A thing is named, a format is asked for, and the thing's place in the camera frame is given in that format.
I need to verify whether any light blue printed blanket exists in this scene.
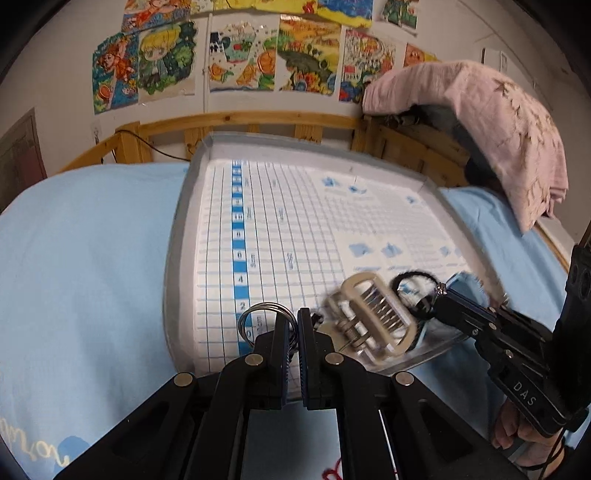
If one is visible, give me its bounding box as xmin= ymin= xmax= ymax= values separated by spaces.
xmin=0 ymin=161 xmax=578 ymax=480

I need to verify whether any white mattress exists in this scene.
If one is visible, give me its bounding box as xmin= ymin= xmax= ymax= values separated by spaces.
xmin=536 ymin=215 xmax=580 ymax=268

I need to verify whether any group of colourful wall drawings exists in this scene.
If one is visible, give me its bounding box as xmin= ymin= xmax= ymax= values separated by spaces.
xmin=92 ymin=0 xmax=439 ymax=116

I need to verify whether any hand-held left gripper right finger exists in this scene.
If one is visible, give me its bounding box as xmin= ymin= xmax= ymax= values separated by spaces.
xmin=297 ymin=308 xmax=532 ymax=480

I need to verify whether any black hair tie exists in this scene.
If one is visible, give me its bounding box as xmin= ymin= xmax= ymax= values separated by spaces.
xmin=390 ymin=269 xmax=445 ymax=320

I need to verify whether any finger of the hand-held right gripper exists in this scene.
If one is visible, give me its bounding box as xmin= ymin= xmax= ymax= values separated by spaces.
xmin=434 ymin=300 xmax=522 ymax=365
xmin=441 ymin=292 xmax=555 ymax=342

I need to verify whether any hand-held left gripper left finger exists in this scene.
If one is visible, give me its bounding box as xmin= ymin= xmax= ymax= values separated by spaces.
xmin=53 ymin=315 xmax=297 ymax=480

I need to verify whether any grey tray with grid paper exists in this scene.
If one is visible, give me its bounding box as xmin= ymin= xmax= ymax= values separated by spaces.
xmin=163 ymin=131 xmax=509 ymax=402

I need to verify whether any brown door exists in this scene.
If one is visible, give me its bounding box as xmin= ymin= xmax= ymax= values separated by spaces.
xmin=0 ymin=108 xmax=49 ymax=213

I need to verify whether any metal key ring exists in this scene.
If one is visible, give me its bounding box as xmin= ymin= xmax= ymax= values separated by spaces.
xmin=236 ymin=301 xmax=294 ymax=344

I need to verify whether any black cable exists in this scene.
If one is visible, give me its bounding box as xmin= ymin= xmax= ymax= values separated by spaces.
xmin=99 ymin=129 xmax=192 ymax=164

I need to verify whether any person's right hand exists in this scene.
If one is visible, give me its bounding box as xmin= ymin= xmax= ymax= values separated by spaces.
xmin=490 ymin=399 xmax=566 ymax=467

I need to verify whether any wooden bed frame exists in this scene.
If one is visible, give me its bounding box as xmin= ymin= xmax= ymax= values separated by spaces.
xmin=58 ymin=111 xmax=573 ymax=273

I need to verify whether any pink floral cloth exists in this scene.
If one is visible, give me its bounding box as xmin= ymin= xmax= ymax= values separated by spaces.
xmin=361 ymin=60 xmax=570 ymax=234

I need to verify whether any beige hair claw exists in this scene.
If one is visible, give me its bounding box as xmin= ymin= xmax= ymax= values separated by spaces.
xmin=323 ymin=271 xmax=419 ymax=363

